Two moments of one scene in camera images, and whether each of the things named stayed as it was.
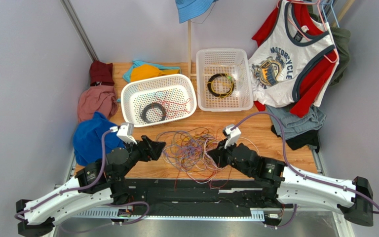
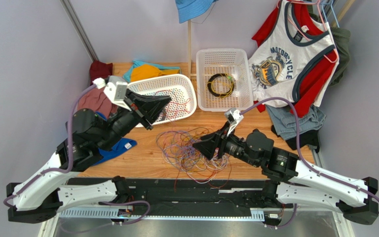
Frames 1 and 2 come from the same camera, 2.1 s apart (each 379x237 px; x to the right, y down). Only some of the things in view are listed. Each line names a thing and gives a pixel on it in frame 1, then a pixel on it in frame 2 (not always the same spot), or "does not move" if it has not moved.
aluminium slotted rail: (207, 213) does not move
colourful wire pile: (185, 152) does not move
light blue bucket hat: (190, 9) does not move
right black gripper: (225, 154) → (222, 144)
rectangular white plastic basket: (224, 82) does not move
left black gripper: (148, 148) → (145, 107)
